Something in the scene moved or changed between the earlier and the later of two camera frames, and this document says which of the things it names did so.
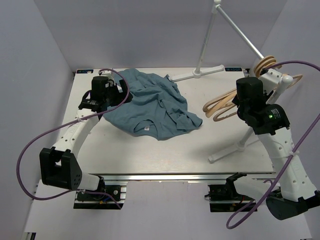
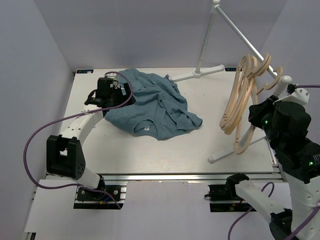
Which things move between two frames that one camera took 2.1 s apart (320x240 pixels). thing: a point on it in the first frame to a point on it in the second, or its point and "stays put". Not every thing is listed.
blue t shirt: (157, 109) stays put
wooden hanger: (215, 119) to (246, 117)
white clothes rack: (198, 72) stays put
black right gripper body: (240, 109) to (261, 118)
